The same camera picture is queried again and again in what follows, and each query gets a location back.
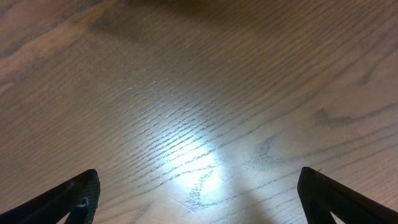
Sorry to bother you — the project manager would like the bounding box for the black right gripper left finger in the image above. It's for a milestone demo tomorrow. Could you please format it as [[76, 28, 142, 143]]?
[[1, 169, 101, 224]]

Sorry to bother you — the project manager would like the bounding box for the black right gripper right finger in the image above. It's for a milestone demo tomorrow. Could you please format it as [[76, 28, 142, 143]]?
[[297, 167, 397, 224]]

